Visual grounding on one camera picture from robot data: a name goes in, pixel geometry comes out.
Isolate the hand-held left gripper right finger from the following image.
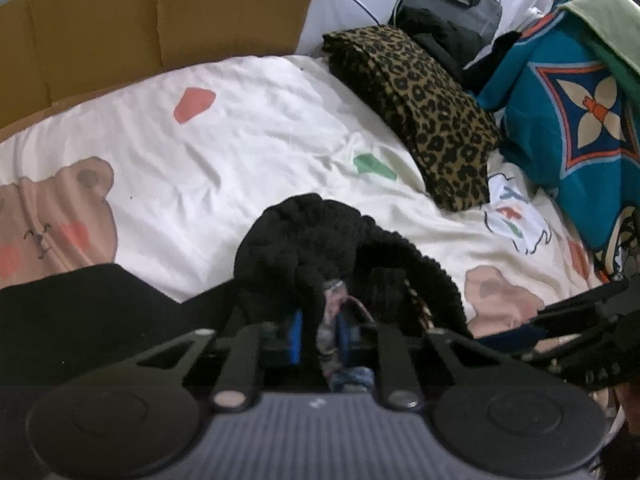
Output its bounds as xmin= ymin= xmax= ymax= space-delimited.
xmin=335 ymin=311 xmax=505 ymax=409

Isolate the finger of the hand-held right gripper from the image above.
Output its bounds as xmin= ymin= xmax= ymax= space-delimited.
xmin=472 ymin=324 xmax=620 ymax=387
xmin=529 ymin=279 xmax=631 ymax=327

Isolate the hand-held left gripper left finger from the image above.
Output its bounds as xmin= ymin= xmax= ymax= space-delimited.
xmin=133 ymin=310 xmax=305 ymax=408

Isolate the black knit garment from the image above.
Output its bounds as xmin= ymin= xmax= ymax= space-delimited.
xmin=234 ymin=192 xmax=473 ymax=341

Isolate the teal patterned blanket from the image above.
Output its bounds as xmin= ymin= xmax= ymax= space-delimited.
xmin=475 ymin=7 xmax=640 ymax=283

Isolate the bear print bed sheet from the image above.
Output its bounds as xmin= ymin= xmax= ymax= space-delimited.
xmin=0 ymin=55 xmax=606 ymax=341

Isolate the plain black cloth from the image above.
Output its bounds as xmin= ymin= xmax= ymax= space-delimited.
xmin=0 ymin=262 xmax=241 ymax=386

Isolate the leopard print cloth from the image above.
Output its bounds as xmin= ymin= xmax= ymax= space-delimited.
xmin=321 ymin=25 xmax=503 ymax=211

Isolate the light green cloth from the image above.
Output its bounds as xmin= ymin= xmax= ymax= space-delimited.
xmin=557 ymin=0 xmax=640 ymax=106

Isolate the black clothing pile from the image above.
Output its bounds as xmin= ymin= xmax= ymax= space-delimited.
xmin=390 ymin=7 xmax=521 ymax=93

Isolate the grey tote bag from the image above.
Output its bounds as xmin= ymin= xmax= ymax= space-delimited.
xmin=395 ymin=0 xmax=503 ymax=68

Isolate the cardboard box wall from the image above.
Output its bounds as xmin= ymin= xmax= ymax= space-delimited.
xmin=0 ymin=0 xmax=326 ymax=131

